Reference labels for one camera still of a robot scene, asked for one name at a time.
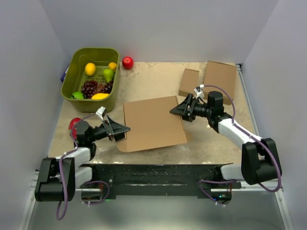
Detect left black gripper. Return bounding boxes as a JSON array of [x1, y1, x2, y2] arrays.
[[89, 115, 130, 143]]

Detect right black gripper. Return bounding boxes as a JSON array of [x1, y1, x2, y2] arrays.
[[170, 94, 212, 123]]

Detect cardboard paper box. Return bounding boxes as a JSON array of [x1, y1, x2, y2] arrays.
[[117, 96, 188, 152]]

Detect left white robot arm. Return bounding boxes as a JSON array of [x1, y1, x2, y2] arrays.
[[35, 116, 130, 202]]

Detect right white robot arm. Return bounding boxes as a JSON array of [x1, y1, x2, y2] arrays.
[[170, 91, 282, 188]]

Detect small folded cardboard box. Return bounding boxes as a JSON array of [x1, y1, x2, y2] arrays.
[[178, 69, 199, 97]]

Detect large folded cardboard box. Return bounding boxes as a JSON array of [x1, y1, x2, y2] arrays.
[[203, 61, 237, 99]]

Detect yellow mango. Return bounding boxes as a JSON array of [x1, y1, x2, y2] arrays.
[[91, 93, 109, 100]]

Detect red dragon fruit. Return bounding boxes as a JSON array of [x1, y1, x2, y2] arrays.
[[68, 117, 81, 139]]

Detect dark grapes in basket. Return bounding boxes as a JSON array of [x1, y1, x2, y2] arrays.
[[81, 80, 114, 99]]

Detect green lime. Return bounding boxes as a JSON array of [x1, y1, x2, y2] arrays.
[[70, 92, 85, 100]]

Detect green pear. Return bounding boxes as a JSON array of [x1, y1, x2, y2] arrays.
[[103, 69, 115, 83]]

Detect small orange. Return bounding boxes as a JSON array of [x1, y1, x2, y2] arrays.
[[108, 62, 117, 72]]

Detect yellow lemon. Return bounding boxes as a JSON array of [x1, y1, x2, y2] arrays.
[[84, 63, 96, 77]]

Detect red apple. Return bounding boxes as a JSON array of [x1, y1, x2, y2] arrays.
[[122, 56, 134, 69]]

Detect green plastic basket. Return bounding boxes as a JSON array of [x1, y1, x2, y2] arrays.
[[61, 47, 120, 112]]

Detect purple white booklet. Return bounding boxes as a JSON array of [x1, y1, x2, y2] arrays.
[[60, 65, 70, 83]]

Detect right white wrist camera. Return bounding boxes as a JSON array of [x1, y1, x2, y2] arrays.
[[194, 84, 204, 99]]

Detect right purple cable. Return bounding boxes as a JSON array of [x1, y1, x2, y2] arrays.
[[202, 85, 283, 192]]

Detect purple cable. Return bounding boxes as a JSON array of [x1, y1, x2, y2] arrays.
[[55, 113, 100, 221], [202, 85, 283, 192]]

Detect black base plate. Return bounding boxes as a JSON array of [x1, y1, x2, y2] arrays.
[[81, 164, 241, 204]]

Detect right aluminium rail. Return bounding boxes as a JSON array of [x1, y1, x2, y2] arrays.
[[236, 64, 294, 230]]

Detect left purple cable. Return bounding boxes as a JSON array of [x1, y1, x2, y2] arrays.
[[55, 113, 100, 221]]

